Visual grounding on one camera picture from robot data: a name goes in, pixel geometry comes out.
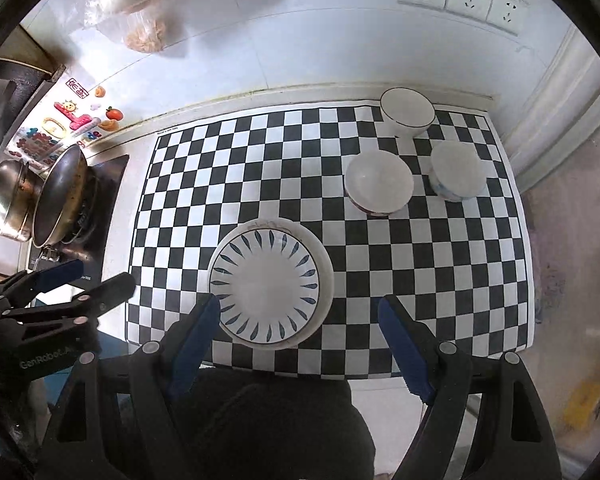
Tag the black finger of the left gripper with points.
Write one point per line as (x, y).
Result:
(80, 299)
(20, 289)

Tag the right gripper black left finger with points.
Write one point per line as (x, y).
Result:
(114, 417)

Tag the colourful wall stickers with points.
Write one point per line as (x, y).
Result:
(70, 115)

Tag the white bowl blue pattern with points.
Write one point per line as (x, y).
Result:
(457, 172)

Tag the white bowl dark rim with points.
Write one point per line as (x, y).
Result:
(407, 111)

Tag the white wall socket right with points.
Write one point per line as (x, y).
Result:
(508, 15)

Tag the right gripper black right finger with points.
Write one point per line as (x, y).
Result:
(513, 438)

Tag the black white checkered mat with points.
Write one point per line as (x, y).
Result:
(461, 268)

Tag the white plate blue leaf rim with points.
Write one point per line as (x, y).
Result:
(268, 286)

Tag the black gas stove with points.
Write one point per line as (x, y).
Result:
(86, 240)

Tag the steel wok pan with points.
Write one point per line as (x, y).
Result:
(66, 201)

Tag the white bowl red flowers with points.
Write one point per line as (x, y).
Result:
(378, 182)

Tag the steel pot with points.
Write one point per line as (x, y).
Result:
(19, 191)

